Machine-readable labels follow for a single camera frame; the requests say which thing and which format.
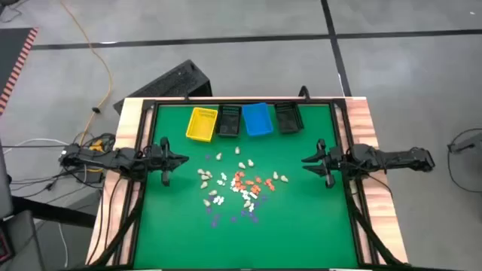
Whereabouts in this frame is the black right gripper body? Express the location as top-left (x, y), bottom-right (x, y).
top-left (317, 138), bottom-right (352, 189)

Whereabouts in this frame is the yellow plastic basket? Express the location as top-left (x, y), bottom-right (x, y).
top-left (185, 106), bottom-right (219, 143)

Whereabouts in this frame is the green table mat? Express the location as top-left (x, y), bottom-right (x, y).
top-left (133, 103), bottom-right (359, 269)

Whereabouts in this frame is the black floor beam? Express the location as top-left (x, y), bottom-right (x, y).
top-left (11, 195), bottom-right (97, 229)

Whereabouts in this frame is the black floor cable loop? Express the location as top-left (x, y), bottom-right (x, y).
top-left (447, 127), bottom-right (482, 193)

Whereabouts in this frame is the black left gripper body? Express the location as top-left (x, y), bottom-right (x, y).
top-left (148, 137), bottom-right (171, 187)

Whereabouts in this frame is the black plastic basket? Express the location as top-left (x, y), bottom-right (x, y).
top-left (215, 104), bottom-right (243, 138)
top-left (273, 101), bottom-right (305, 135)

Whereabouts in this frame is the wooden table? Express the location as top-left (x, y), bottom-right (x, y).
top-left (85, 96), bottom-right (410, 266)

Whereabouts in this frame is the yellow cable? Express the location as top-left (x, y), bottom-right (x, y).
top-left (59, 0), bottom-right (114, 146)

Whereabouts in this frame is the blue plastic basket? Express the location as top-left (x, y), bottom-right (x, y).
top-left (241, 102), bottom-right (275, 137)

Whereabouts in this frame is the grey cabinet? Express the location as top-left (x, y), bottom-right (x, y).
top-left (0, 139), bottom-right (14, 220)

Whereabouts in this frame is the grey stand foot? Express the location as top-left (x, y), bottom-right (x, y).
top-left (447, 131), bottom-right (482, 154)

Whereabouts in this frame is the white floor cable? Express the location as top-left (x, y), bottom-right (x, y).
top-left (3, 137), bottom-right (69, 155)

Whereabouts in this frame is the black orange-striped floor mat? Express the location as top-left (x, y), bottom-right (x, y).
top-left (0, 26), bottom-right (40, 116)

